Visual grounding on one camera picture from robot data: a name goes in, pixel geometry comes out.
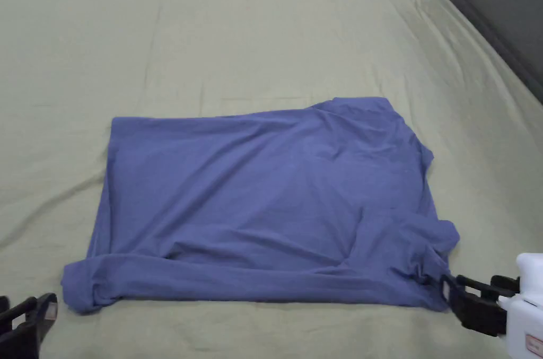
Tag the dark blue shirt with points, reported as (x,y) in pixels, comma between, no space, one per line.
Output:
(263,202)

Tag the dark grey padded headboard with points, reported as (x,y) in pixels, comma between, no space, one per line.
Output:
(505,7)

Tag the bed with pale green sheet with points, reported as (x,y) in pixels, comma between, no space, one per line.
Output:
(220,45)

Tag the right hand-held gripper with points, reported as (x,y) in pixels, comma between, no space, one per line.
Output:
(526,316)

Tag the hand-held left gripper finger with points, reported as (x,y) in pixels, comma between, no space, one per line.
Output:
(21,344)
(44,307)

